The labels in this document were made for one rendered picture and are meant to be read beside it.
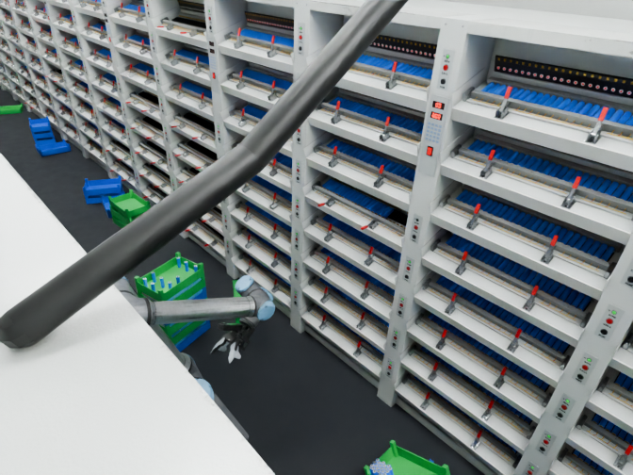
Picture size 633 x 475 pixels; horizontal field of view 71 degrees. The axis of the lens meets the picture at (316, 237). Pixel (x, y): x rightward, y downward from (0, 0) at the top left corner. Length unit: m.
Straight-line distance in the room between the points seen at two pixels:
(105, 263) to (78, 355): 0.06
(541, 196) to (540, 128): 0.21
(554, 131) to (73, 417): 1.37
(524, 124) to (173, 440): 1.36
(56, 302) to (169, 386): 0.08
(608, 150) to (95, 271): 1.30
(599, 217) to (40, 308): 1.39
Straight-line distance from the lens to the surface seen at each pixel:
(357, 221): 1.99
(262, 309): 1.89
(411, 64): 1.84
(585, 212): 1.50
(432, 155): 1.64
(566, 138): 1.44
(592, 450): 1.93
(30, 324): 0.30
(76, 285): 0.30
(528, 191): 1.54
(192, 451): 0.24
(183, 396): 0.26
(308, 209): 2.26
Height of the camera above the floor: 1.93
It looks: 32 degrees down
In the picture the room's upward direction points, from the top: 3 degrees clockwise
